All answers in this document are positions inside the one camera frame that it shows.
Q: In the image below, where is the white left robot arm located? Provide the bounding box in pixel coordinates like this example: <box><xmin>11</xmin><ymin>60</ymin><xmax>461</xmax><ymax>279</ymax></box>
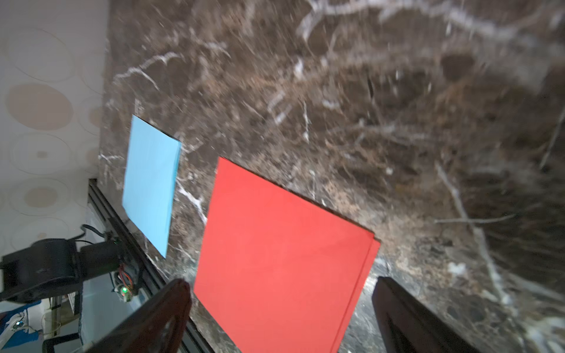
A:
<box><xmin>1</xmin><ymin>238</ymin><xmax>124</xmax><ymax>304</ymax></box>

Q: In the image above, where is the light blue paper sheet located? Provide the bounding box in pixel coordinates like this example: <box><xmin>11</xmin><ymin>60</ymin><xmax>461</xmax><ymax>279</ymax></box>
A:
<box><xmin>122</xmin><ymin>116</ymin><xmax>181</xmax><ymax>257</ymax></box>

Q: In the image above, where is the red paper sheet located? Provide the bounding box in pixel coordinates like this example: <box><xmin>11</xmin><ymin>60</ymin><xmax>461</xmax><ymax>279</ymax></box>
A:
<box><xmin>330</xmin><ymin>238</ymin><xmax>380</xmax><ymax>353</ymax></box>
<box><xmin>194</xmin><ymin>158</ymin><xmax>375</xmax><ymax>352</ymax></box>

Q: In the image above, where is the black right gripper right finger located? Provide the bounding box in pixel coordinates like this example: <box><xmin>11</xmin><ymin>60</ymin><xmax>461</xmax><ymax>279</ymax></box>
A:
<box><xmin>372</xmin><ymin>277</ymin><xmax>478</xmax><ymax>353</ymax></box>

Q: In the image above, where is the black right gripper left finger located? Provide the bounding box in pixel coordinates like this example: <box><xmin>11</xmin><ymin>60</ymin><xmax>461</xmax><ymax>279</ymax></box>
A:
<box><xmin>88</xmin><ymin>279</ymin><xmax>192</xmax><ymax>353</ymax></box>

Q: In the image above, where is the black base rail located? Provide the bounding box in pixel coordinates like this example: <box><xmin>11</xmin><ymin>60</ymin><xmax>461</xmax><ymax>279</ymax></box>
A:
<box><xmin>88</xmin><ymin>179</ymin><xmax>213</xmax><ymax>352</ymax></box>

